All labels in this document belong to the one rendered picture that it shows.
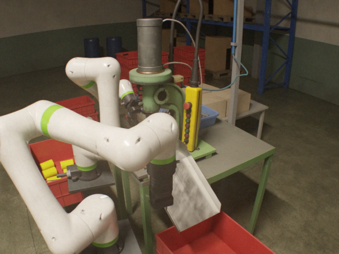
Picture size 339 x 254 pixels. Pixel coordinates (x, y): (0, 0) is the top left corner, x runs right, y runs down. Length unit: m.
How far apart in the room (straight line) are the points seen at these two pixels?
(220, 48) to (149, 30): 5.93
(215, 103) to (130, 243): 2.14
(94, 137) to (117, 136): 0.08
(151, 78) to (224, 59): 6.13
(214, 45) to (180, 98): 5.60
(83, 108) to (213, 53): 4.18
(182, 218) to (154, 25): 0.93
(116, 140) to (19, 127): 0.37
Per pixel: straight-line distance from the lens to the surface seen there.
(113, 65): 1.23
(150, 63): 1.27
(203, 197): 1.42
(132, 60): 4.52
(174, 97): 1.44
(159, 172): 0.80
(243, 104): 3.34
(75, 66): 1.30
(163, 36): 9.21
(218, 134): 1.87
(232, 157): 1.62
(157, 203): 0.90
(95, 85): 1.44
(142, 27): 1.26
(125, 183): 2.32
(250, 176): 3.15
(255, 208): 2.10
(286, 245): 2.47
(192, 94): 1.43
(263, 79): 5.95
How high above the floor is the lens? 1.79
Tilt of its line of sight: 26 degrees down
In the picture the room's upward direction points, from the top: straight up
